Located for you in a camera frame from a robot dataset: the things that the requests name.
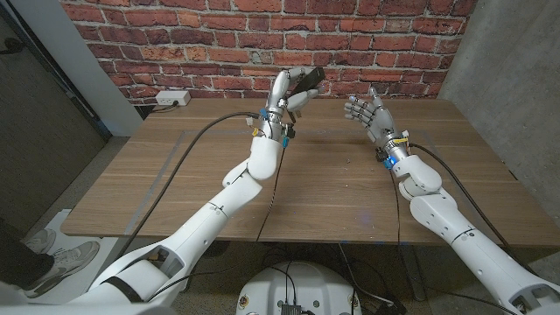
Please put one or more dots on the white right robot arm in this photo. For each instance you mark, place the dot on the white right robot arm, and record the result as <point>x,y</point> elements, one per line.
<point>459,232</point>

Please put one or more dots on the small black box on base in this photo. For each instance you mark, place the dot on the small black box on base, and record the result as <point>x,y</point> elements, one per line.
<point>291,309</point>

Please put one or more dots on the black stapler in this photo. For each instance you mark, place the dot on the black stapler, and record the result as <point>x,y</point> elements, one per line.
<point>311,79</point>

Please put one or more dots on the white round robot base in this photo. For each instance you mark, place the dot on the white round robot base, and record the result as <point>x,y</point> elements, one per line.
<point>315,284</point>

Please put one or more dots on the white floor mat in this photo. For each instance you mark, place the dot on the white floor mat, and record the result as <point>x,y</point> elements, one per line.
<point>94,284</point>

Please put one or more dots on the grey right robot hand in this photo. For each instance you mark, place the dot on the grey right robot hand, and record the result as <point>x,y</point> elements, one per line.
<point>380,120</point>

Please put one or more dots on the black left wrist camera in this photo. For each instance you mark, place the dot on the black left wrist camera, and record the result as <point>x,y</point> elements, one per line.
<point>288,133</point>

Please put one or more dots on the white power strip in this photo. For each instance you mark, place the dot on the white power strip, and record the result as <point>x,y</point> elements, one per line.
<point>172,97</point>

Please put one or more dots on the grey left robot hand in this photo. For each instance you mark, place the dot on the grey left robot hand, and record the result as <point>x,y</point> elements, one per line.
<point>275,100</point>

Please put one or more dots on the dark grey door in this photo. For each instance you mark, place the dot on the dark grey door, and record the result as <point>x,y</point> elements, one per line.
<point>35,131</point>

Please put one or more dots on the red brick print backdrop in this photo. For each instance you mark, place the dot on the red brick print backdrop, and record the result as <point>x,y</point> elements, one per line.
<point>350,44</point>

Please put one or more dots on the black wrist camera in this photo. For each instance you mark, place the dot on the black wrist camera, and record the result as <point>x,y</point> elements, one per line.
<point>385,159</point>
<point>288,133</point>

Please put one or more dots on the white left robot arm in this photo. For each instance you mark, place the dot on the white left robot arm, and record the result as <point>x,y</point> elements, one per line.
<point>219,210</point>

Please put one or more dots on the black power adapter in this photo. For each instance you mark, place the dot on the black power adapter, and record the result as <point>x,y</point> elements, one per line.
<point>391,308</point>

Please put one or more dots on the white robot torso edge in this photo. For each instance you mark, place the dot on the white robot torso edge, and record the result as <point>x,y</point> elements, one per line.
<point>87,310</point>

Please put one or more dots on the black trouser leg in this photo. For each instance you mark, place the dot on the black trouser leg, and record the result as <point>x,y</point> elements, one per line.
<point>22,262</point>

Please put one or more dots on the grey sneaker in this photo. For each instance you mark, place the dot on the grey sneaker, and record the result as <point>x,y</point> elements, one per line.
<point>70,262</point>
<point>41,240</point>

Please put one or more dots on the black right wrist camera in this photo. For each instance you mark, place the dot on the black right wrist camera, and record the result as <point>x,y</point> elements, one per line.
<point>385,159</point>

